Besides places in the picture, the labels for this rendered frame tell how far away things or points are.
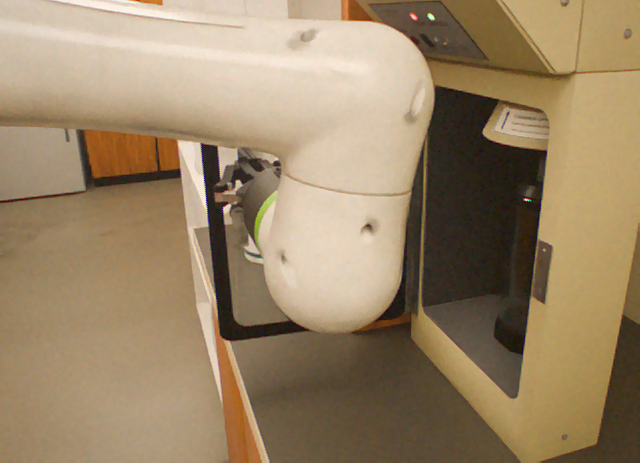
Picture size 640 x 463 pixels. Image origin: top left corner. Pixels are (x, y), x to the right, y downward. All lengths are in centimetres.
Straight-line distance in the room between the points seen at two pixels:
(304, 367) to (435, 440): 25
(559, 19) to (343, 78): 26
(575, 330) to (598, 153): 21
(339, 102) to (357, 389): 58
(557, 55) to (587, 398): 42
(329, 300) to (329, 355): 56
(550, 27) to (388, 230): 26
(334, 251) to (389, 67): 13
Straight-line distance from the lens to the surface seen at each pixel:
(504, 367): 83
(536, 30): 57
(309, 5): 191
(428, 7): 65
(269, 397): 88
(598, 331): 74
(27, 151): 552
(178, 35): 40
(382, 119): 38
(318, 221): 40
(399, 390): 89
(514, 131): 71
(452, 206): 90
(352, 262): 40
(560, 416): 78
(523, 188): 78
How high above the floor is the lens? 147
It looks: 21 degrees down
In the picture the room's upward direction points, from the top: 2 degrees counter-clockwise
